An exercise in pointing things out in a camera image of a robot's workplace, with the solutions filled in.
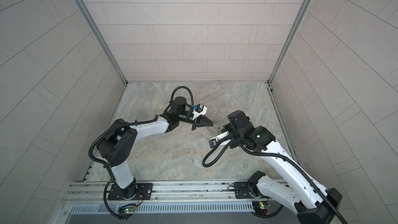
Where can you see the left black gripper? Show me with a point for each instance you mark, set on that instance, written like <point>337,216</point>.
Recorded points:
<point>198,123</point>

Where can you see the metal key holder plate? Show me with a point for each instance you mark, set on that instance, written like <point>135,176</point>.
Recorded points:
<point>216,130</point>

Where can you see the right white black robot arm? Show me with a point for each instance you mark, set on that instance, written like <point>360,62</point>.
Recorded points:
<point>261,143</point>

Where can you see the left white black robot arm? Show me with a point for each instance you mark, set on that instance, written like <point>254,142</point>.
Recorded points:
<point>116,143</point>

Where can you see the perforated vent strip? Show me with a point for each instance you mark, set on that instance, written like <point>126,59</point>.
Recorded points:
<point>172,207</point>

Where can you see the right circuit board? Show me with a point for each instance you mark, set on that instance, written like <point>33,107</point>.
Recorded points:
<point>261,208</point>

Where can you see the circuit board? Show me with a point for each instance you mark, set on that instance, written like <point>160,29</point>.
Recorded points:
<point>261,208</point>
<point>127,209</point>

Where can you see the left circuit board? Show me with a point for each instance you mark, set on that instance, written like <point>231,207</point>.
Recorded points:
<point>127,209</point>

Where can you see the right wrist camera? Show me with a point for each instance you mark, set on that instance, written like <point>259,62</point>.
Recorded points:
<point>217,140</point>

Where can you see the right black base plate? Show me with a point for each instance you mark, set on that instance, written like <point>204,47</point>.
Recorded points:
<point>246,190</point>

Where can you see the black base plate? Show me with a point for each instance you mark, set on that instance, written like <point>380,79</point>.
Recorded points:
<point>246,190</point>
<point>139,191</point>

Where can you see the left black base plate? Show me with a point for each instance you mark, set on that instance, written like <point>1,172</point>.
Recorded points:
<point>139,191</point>

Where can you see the aluminium mounting rail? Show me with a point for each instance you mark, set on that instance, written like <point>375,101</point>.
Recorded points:
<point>199,191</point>

